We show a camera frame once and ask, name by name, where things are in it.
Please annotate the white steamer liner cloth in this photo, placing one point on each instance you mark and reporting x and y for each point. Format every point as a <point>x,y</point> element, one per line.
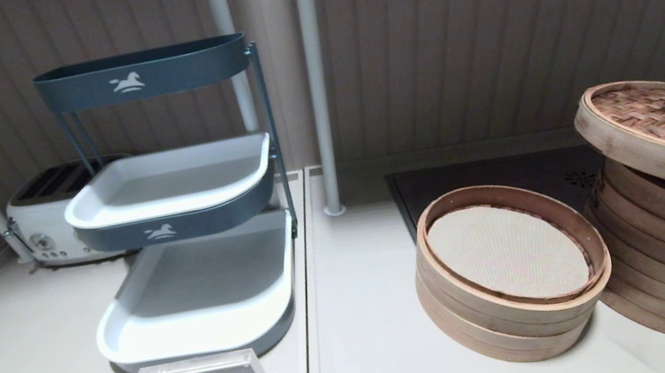
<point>508,251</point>

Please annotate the black induction cooktop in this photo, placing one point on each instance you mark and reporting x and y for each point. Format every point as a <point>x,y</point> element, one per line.
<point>474,175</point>

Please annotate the dark teal three-tier rack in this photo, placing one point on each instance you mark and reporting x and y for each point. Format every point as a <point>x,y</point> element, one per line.
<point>182,68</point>

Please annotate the small white rack tray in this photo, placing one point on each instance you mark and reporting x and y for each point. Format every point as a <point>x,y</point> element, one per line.
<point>181,179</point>

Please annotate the large white rack tray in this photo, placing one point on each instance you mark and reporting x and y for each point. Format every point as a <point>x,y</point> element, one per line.
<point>194,334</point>

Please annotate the white retro toaster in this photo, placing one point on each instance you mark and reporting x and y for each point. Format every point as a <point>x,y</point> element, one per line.
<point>37,216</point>

